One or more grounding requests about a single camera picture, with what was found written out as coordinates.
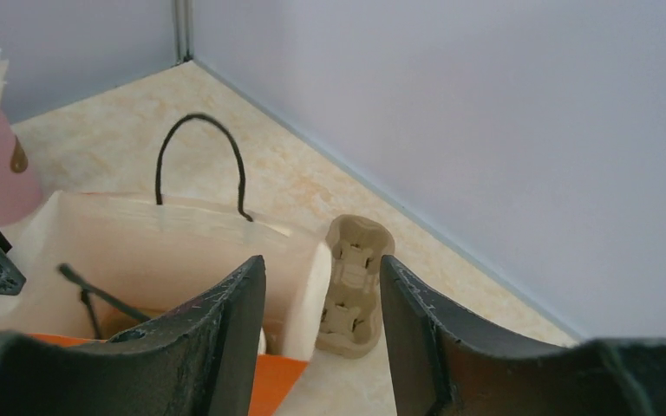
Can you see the orange paper bag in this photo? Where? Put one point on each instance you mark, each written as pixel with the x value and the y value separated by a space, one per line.
pixel 97 264

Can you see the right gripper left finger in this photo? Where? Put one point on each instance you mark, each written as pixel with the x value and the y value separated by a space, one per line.
pixel 196 359

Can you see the cardboard cup carrier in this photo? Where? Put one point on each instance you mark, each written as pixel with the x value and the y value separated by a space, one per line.
pixel 351 323

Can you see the pink holder cup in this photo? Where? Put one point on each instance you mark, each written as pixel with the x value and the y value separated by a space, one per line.
pixel 20 189

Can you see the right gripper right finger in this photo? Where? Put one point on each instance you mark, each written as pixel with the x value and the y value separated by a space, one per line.
pixel 446 360

